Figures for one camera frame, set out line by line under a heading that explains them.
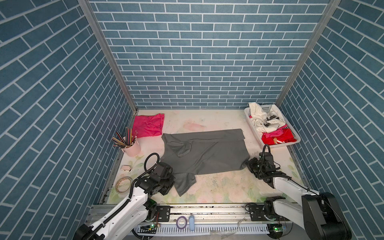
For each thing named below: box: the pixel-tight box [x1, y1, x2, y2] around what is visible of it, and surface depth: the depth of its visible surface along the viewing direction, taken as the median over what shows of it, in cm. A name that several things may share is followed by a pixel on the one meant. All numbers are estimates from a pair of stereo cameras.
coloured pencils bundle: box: [111, 126, 138, 149], surface depth 91 cm
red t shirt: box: [261, 128, 297, 146], surface depth 98 cm
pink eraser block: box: [121, 165, 132, 172], surface depth 89 cm
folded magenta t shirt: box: [132, 113, 165, 138], surface depth 110 cm
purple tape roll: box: [176, 216, 188, 230], surface depth 73 cm
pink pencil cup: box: [121, 140, 142, 157], surface depth 91 cm
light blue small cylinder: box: [188, 215, 195, 232], surface depth 71 cm
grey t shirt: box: [160, 128, 250, 197], surface depth 98 cm
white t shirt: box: [248, 102, 286, 134], surface depth 107 cm
